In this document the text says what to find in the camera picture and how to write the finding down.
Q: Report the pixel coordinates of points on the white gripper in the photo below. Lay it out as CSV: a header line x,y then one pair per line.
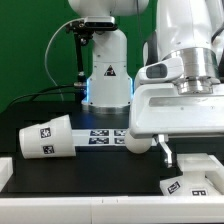
x,y
159,109

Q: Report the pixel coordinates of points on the white lamp bulb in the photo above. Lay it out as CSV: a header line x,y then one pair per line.
x,y
137,146

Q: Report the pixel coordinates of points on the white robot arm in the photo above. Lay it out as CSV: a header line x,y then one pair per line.
x,y
190,29

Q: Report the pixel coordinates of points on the white lamp shade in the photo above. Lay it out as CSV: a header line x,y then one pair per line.
x,y
50,139

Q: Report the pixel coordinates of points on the white marker sheet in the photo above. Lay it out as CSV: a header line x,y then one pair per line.
x,y
99,137

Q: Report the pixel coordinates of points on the white right rail block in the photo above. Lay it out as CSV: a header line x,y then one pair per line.
x,y
217,162

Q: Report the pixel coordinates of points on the white rail block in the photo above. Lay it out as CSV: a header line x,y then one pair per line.
x,y
217,162
6,171

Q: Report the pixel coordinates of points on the white front rail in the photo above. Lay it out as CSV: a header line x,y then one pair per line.
x,y
113,210

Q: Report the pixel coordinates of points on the black camera on stand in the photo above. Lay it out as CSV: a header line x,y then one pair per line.
x,y
83,30

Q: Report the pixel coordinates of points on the white left rail block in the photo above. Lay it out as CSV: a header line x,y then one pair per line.
x,y
6,171

